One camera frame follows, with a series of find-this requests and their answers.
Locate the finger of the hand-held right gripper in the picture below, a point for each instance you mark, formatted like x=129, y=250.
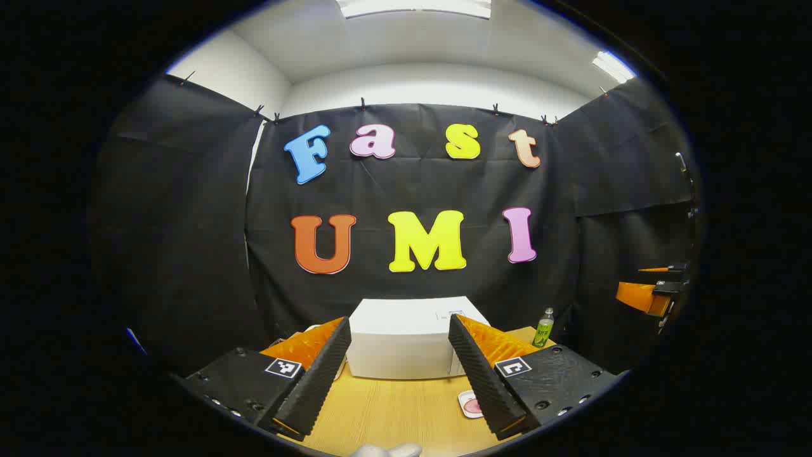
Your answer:
x=637, y=295

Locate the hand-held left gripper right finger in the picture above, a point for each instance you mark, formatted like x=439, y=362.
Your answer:
x=485, y=381

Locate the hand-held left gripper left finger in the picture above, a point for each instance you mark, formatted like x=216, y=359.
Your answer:
x=317, y=381

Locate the pink round meat slice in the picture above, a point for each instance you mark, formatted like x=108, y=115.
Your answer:
x=472, y=406

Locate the white square plate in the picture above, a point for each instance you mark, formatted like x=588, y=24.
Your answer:
x=462, y=409

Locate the white microwave oven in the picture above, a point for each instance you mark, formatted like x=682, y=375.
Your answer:
x=399, y=336

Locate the green drink bottle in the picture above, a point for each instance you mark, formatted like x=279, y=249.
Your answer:
x=543, y=331

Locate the thin metal stand pole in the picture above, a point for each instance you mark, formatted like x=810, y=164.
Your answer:
x=685, y=174

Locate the ceiling light panel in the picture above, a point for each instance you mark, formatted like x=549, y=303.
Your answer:
x=614, y=66
x=412, y=7

